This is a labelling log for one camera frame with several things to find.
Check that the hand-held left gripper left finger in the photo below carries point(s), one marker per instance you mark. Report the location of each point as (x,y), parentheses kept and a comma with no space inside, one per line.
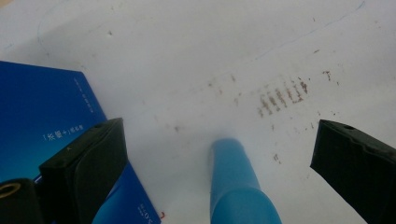
(84,168)

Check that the light blue cylindrical tube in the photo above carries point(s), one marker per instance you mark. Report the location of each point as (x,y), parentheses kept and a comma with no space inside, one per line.
(236,186)

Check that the blue book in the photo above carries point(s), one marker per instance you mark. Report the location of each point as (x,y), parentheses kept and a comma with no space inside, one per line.
(40,118)

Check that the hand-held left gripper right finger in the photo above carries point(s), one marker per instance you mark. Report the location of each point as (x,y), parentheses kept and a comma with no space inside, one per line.
(358,165)

